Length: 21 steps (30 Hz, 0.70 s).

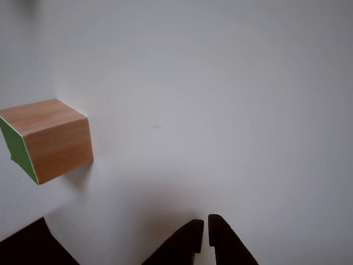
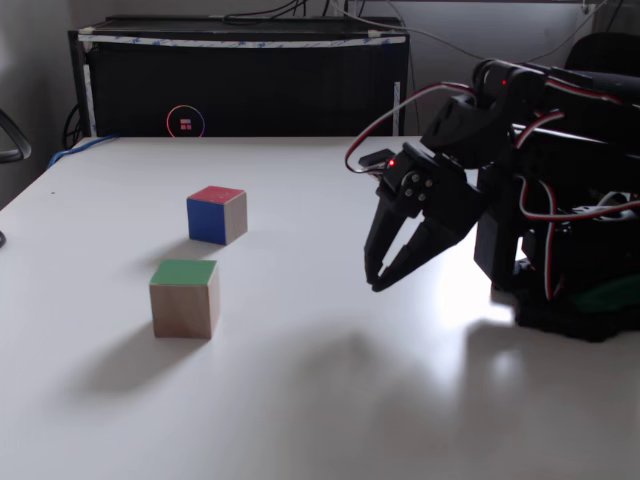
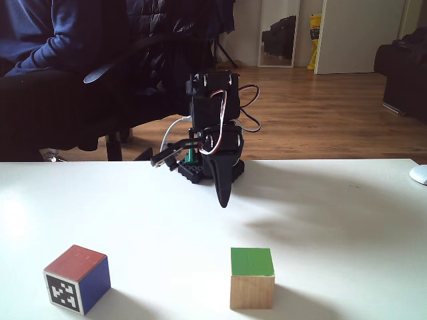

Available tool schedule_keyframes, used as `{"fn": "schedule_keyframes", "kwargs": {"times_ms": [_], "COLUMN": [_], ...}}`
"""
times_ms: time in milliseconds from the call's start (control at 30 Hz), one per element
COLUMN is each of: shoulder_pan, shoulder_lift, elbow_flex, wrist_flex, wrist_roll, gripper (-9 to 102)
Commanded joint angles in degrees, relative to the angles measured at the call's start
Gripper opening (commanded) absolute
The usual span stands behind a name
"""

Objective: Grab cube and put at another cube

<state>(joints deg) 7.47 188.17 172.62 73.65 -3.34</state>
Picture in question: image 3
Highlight red blue marker cube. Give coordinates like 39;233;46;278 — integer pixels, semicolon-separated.
42;244;112;316

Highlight white computer mouse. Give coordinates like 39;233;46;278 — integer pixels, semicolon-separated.
408;164;427;185

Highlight black stand legs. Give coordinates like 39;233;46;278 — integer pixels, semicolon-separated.
215;36;239;69

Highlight white door panel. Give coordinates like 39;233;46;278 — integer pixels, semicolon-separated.
314;0;406;75

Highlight white red servo wire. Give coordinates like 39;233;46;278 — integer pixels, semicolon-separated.
233;85;262;133

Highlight black office chair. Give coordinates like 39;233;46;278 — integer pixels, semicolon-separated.
39;33;214;163

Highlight yellow bag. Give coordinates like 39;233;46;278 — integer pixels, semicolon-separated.
306;13;323;71

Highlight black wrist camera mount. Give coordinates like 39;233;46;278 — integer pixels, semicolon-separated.
150;138;201;172

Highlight black sofa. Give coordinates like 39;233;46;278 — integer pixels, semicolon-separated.
373;26;427;126

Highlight green top wooden cube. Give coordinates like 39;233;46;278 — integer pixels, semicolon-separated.
229;247;276;311

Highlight black jacket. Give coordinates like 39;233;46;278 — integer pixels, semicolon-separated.
128;0;236;101

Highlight leaning wall mirror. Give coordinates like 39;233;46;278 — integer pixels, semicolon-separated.
257;0;301;69

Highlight person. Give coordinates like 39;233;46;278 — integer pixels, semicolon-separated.
0;0;134;161

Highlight white usb cable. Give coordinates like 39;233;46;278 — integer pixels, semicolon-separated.
159;115;193;153

